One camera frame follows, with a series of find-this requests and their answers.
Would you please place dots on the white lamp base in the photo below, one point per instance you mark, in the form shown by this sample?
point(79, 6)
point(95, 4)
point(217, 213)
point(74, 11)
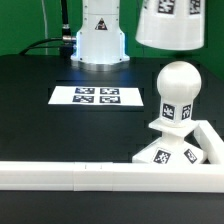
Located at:
point(171, 148)

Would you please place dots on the white lamp bulb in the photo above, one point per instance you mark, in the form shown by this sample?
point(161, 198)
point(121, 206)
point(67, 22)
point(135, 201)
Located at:
point(178, 84)

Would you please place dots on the white lamp shade cone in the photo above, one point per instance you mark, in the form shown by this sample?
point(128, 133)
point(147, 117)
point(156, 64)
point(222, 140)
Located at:
point(172, 24)

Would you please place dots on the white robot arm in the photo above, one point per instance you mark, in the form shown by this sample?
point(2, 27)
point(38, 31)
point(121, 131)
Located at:
point(100, 43)

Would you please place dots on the white marker sheet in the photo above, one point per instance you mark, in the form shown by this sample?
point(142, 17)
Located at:
point(95, 96)

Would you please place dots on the white L-shaped fence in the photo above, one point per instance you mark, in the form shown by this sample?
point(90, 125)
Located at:
point(85, 176)

